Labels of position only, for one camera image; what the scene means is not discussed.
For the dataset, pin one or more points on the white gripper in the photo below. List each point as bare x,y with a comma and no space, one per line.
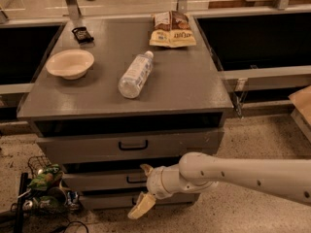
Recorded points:
155,182

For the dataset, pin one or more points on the grey drawer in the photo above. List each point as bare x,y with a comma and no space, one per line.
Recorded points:
106,180
126,198
115,147

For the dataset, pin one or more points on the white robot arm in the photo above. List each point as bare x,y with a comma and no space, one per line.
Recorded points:
198,172

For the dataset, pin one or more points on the grey top drawer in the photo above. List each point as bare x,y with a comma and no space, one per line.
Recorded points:
115,147

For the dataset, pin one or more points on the grey bottom drawer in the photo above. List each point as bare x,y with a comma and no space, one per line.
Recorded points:
126,198

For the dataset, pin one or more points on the grey drawer cabinet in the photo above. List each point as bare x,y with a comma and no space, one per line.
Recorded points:
183,92

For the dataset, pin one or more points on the soda can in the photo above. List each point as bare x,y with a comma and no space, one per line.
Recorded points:
73,200

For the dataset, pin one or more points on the green chip bag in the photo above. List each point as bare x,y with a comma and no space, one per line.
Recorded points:
50,175

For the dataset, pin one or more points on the clear plastic water bottle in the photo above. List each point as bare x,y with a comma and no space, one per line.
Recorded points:
133,80

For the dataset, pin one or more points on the white bowl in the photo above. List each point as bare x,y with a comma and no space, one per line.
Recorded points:
70,64

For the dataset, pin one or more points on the brown yellow snack bag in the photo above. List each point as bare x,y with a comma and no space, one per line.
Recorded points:
172,30

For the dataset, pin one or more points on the small black snack packet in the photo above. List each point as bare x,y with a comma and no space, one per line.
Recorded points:
81,35

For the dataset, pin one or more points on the brown cardboard piece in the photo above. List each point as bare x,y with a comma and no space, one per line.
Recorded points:
302,102

